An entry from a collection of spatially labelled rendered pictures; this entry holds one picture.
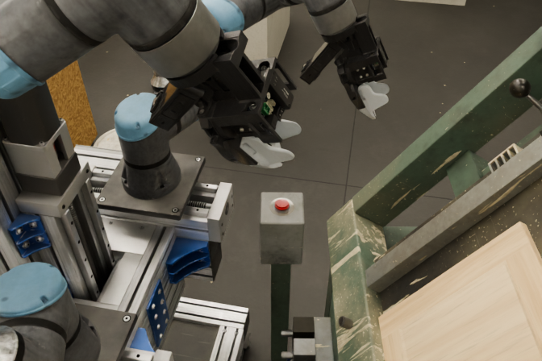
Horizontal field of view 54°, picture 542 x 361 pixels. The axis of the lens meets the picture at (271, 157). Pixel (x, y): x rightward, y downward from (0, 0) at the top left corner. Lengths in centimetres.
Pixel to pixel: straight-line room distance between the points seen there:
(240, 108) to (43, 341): 55
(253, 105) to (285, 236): 97
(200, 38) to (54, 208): 69
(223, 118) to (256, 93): 4
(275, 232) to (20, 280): 70
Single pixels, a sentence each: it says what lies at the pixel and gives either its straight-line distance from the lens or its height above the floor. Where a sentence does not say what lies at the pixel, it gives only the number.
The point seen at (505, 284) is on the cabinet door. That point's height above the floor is 116.
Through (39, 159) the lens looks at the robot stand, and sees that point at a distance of 107.
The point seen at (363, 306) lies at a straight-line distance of 132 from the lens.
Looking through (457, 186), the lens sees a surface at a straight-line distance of 136.
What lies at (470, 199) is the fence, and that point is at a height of 118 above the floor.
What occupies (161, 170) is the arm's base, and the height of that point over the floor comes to 111.
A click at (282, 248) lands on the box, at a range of 150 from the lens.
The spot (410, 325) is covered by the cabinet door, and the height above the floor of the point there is 96.
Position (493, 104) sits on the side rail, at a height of 128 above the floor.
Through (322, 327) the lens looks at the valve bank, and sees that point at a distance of 147.
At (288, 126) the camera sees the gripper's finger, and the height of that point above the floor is 161.
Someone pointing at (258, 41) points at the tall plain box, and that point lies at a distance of 343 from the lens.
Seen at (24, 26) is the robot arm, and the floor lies 179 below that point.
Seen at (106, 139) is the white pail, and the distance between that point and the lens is 269.
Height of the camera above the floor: 199
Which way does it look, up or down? 41 degrees down
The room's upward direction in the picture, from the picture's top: straight up
